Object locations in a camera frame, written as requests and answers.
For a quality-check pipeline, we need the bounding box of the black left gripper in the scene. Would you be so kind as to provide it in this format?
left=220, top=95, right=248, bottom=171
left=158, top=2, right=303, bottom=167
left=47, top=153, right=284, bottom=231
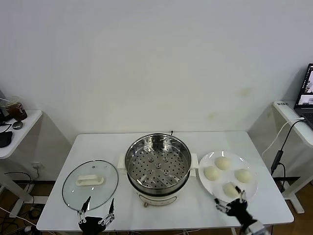
left=77, top=196, right=115, bottom=233

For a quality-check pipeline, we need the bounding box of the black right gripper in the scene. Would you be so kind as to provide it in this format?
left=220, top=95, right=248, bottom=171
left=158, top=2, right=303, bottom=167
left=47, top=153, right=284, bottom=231
left=214, top=186, right=255, bottom=227

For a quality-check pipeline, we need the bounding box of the white steamed baozi bun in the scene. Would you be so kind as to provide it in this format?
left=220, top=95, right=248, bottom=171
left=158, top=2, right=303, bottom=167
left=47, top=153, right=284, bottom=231
left=222, top=182, right=240, bottom=198
left=203, top=166, right=220, bottom=182
left=234, top=168, right=253, bottom=184
left=214, top=156, right=232, bottom=170

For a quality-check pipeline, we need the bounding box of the glass lid with cream handle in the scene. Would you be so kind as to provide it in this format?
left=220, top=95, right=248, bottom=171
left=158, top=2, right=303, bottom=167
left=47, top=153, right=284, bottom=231
left=62, top=160, right=120, bottom=212

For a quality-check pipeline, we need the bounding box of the stainless steel steamer basket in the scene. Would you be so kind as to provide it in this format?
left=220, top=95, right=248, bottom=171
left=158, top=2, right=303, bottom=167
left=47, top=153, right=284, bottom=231
left=124, top=133, right=193, bottom=189

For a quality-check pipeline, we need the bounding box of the white round plate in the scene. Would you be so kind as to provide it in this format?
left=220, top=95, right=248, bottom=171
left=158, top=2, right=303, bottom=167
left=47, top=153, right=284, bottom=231
left=198, top=150, right=258, bottom=203

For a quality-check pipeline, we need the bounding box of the white electric cooker pot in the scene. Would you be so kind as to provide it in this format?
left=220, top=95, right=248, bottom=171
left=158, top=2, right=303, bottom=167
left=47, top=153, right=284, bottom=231
left=117, top=152, right=199, bottom=208

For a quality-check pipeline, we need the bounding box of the white side desk with laptop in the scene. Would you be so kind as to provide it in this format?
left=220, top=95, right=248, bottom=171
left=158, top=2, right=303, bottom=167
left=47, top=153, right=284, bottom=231
left=273, top=99, right=313, bottom=213

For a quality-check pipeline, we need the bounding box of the white side desk with cup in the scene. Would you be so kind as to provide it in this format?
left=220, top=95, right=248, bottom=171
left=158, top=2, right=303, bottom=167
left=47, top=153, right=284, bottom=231
left=0, top=109, right=44, bottom=218

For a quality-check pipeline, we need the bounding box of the black computer mouse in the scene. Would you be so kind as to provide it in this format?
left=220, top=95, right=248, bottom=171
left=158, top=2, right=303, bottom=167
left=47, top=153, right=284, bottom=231
left=0, top=131, right=13, bottom=148

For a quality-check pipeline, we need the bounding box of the plastic iced coffee cup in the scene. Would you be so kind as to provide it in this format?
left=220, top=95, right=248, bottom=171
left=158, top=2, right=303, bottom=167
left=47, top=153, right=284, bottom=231
left=4, top=95, right=27, bottom=121

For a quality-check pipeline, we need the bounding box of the dark open laptop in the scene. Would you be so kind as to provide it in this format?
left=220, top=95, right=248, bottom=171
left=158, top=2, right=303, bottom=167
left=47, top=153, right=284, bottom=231
left=294, top=63, right=313, bottom=129

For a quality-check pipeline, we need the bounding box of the dark grey monitor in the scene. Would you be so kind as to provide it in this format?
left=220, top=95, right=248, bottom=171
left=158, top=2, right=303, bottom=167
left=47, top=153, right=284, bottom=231
left=0, top=89, right=11, bottom=125

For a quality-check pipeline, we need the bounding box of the black floor cable loop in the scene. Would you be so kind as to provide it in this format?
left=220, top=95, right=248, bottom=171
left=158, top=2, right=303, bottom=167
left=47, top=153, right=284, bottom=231
left=3, top=171, right=33, bottom=194

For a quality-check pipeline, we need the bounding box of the white charging cable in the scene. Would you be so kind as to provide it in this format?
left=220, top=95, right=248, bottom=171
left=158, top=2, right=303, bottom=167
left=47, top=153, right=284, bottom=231
left=262, top=117, right=305, bottom=158

